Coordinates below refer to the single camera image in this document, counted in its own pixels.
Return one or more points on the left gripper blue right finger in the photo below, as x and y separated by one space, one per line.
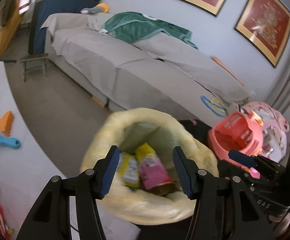
187 172

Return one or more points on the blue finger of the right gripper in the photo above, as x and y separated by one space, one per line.
241 158

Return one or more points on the right red framed picture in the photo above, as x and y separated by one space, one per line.
266 25

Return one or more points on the black cloth with pink shapes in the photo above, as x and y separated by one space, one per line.
225 209

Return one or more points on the yellow chair with clothes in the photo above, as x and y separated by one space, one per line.
4 27

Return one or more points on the orange toy rake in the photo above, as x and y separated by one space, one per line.
6 122

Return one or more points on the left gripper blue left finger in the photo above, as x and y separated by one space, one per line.
104 171

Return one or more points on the grey orange plush toy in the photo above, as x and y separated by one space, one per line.
99 8

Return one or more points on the yellow snack wrapper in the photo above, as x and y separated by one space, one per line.
128 170

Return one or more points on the wooden back scratcher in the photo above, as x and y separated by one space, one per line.
217 61

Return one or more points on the small wooden stool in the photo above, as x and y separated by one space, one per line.
34 62

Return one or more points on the green blanket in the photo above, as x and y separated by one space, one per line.
132 27

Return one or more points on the pink clothes pile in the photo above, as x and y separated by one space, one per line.
274 128

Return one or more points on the pink snack wrapper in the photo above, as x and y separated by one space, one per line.
153 175

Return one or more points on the grey covered sofa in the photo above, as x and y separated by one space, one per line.
161 72

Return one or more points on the pink toy carrier case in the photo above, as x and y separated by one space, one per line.
238 131

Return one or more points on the yellow lined trash bin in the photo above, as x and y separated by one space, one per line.
129 129

